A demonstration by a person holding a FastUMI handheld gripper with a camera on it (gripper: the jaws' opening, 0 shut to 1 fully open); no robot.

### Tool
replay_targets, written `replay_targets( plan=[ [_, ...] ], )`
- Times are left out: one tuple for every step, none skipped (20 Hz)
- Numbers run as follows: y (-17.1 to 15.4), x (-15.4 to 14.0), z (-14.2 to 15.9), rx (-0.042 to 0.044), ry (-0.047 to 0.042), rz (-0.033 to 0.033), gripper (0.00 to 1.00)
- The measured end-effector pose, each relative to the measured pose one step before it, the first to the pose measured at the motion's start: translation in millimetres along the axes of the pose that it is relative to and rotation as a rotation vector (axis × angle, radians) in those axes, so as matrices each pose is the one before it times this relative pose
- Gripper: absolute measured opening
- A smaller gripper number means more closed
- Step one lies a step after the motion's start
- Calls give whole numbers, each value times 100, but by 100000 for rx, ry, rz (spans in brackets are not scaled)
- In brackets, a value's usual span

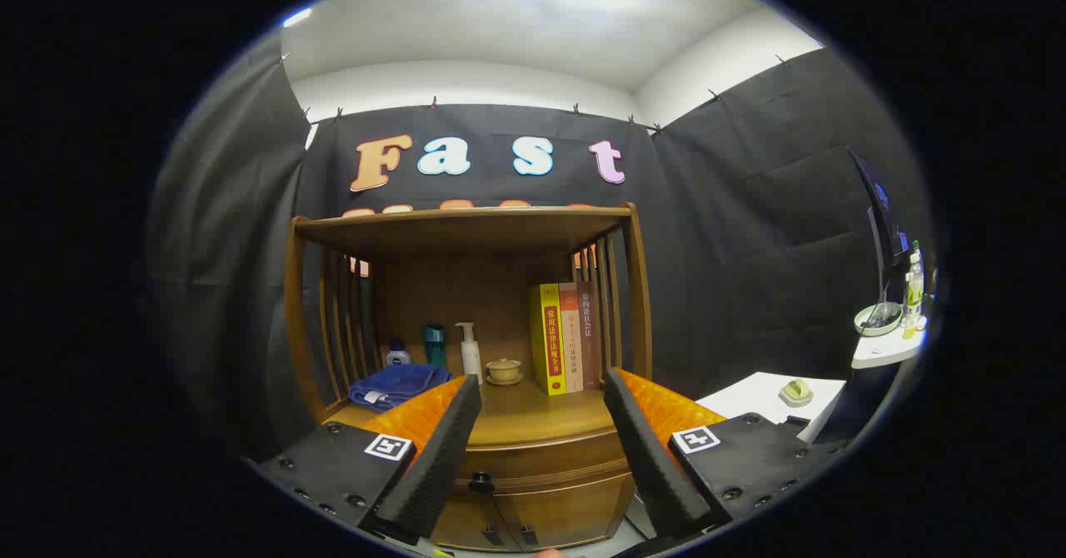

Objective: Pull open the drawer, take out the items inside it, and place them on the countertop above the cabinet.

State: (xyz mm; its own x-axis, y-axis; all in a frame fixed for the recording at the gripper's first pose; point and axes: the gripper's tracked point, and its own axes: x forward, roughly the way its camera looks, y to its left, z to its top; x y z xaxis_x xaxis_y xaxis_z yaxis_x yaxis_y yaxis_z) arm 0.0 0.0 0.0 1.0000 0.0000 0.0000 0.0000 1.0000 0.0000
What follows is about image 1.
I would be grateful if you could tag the brown book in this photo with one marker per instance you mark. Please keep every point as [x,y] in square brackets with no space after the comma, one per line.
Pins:
[590,333]

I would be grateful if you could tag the green and white bottle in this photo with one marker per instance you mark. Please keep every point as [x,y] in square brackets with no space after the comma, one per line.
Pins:
[914,287]

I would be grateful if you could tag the yellow book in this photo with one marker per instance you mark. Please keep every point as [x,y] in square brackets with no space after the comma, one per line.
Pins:
[547,341]

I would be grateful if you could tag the white round table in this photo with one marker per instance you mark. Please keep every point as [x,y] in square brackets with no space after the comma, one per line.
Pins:
[887,350]

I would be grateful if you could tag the pale green bowl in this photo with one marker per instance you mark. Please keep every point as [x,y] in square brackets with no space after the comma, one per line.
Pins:
[876,323]

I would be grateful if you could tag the white pump bottle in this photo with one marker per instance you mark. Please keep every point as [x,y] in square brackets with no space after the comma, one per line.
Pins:
[470,360]

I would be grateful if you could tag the white side cabinet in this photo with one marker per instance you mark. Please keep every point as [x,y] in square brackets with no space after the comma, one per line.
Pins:
[754,396]

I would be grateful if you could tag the teal bottle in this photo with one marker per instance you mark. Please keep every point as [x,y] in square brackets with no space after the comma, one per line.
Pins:
[435,348]

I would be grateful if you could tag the blue towel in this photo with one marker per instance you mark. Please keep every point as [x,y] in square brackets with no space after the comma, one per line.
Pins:
[396,385]

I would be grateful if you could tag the beige lidded tea cup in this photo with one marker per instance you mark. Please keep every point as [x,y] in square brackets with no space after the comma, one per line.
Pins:
[504,371]

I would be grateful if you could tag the black drawer knob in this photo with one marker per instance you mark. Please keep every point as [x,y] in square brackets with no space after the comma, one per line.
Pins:
[480,482]

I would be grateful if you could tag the wooden countertop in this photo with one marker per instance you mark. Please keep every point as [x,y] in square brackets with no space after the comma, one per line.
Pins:
[533,416]

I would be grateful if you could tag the wooden cabinet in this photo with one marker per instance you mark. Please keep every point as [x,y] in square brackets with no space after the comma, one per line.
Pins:
[466,229]

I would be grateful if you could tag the black backdrop cloth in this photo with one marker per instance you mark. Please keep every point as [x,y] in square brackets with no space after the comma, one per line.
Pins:
[749,250]

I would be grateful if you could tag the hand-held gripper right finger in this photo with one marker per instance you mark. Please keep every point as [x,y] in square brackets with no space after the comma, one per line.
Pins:
[645,450]

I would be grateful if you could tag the black monitor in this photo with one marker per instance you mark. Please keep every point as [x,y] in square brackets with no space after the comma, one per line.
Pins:
[881,225]

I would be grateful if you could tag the pale green tape dispenser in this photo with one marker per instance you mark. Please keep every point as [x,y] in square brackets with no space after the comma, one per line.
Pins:
[796,392]

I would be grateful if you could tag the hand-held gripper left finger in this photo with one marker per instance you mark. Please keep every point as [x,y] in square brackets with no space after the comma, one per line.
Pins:
[445,450]

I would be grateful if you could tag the small white blue-capped bottle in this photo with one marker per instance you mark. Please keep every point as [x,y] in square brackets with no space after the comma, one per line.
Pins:
[398,357]

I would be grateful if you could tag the wooden cabinet door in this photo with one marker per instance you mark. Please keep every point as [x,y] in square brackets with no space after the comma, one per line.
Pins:
[462,525]
[566,512]

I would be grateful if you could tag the wooden drawer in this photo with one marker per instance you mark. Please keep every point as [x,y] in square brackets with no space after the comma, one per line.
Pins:
[550,462]

